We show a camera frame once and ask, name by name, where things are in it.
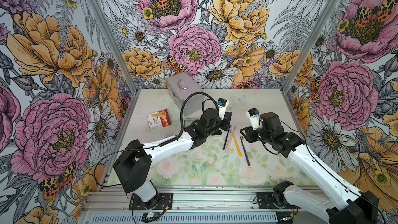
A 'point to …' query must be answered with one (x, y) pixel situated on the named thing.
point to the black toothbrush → (226, 138)
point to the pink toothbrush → (231, 133)
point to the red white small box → (158, 118)
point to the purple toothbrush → (247, 159)
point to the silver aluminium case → (181, 86)
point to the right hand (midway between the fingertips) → (244, 133)
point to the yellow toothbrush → (236, 143)
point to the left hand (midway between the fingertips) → (229, 117)
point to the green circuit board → (149, 217)
